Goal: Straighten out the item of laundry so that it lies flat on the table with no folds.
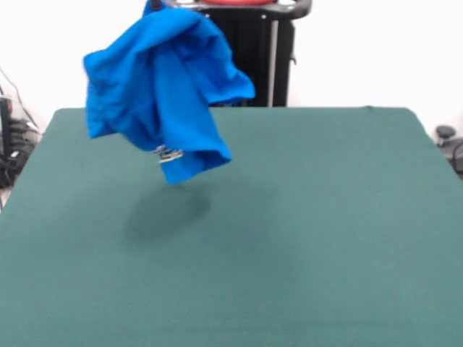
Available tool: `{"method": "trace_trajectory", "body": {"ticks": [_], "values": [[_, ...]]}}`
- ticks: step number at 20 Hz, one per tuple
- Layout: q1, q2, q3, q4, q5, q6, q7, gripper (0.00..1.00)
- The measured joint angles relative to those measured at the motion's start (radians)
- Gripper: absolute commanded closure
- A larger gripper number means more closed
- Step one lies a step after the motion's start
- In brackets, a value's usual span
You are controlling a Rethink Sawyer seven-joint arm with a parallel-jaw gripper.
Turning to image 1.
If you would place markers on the dark green table cloth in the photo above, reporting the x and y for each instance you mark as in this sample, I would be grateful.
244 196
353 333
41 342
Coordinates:
289 235

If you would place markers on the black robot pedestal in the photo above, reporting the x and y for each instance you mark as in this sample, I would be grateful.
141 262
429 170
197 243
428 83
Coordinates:
267 54

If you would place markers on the black box device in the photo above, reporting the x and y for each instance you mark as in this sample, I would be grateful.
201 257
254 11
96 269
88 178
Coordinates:
5 123

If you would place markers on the blue printed shirt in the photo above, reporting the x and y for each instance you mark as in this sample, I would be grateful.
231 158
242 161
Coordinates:
162 90

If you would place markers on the black office chair base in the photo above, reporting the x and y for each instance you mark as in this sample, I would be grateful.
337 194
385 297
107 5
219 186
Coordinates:
452 144

